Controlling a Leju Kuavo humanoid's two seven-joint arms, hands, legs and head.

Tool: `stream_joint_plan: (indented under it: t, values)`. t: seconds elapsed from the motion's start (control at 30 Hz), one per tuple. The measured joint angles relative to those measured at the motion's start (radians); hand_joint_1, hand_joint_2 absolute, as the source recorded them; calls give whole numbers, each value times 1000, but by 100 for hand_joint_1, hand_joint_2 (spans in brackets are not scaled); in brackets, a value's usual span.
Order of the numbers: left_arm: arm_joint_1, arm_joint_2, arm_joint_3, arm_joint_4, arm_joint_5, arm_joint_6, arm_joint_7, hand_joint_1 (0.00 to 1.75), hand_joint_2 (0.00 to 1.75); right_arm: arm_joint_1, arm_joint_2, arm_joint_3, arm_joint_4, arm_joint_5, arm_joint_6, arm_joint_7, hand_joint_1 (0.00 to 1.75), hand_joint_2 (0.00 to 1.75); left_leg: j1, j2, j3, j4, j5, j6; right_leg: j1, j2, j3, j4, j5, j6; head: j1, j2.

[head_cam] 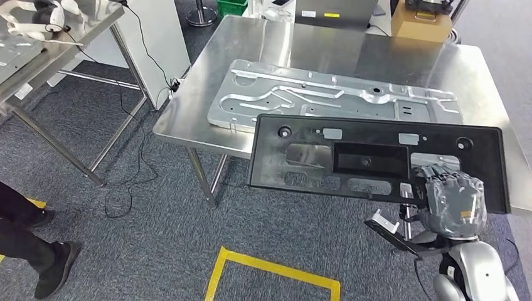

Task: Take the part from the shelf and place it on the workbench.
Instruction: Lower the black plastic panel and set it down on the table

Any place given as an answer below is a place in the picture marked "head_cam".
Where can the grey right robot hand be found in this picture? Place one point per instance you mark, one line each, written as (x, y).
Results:
(453, 203)

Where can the black plastic panel part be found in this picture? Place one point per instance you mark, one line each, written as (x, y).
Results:
(374, 128)

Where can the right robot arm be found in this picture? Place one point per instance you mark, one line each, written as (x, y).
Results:
(478, 266)

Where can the stainless steel workbench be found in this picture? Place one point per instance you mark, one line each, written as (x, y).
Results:
(324, 50)

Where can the silver stamped metal plate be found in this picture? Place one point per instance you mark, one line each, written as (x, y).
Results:
(332, 104)

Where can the brown cardboard box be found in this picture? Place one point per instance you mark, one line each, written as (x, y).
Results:
(415, 29)

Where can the white desk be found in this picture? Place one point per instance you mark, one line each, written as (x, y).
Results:
(384, 29)

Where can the yellow floor tape outline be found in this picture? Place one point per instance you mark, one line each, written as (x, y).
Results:
(270, 267)

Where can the black handheld controller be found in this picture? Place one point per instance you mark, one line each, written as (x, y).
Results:
(424, 6)

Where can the grey laptop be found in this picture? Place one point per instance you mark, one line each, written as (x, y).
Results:
(332, 14)

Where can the green plastic crate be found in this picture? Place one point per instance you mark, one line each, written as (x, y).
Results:
(232, 8)

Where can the white power strip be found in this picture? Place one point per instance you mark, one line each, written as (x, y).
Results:
(175, 89)

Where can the steel side table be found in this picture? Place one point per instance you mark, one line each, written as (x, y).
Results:
(62, 45)

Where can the person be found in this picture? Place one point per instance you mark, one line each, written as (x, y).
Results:
(25, 245)

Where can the white VR headset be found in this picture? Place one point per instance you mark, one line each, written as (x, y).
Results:
(56, 16)

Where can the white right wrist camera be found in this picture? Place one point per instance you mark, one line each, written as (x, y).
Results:
(382, 227)

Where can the chrome stanchion post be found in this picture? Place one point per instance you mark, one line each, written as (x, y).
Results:
(201, 18)

